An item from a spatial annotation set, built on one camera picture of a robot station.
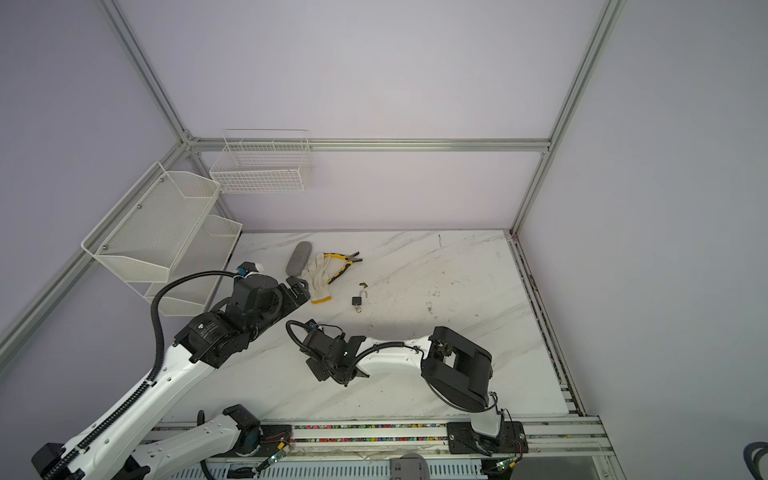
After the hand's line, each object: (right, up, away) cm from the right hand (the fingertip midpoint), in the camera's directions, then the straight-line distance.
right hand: (319, 357), depth 83 cm
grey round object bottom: (+25, -21, -14) cm, 36 cm away
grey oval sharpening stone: (-14, +28, +25) cm, 41 cm away
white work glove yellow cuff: (-6, +22, +21) cm, 31 cm away
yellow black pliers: (+4, +28, +28) cm, 40 cm away
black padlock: (+9, +14, +18) cm, 24 cm away
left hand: (-3, +19, -11) cm, 23 cm away
